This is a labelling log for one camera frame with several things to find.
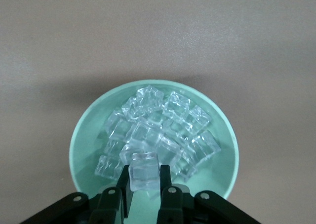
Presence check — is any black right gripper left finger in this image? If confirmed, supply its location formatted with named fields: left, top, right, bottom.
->
left=21, top=164, right=134, bottom=224

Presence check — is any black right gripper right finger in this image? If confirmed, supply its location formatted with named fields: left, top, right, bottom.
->
left=156, top=164, right=263, bottom=224

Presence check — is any mint green bowl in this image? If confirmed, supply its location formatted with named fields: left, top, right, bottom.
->
left=70, top=79, right=239, bottom=224

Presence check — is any brown table cover sheet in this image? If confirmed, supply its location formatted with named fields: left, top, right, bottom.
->
left=0, top=0, right=316, bottom=224

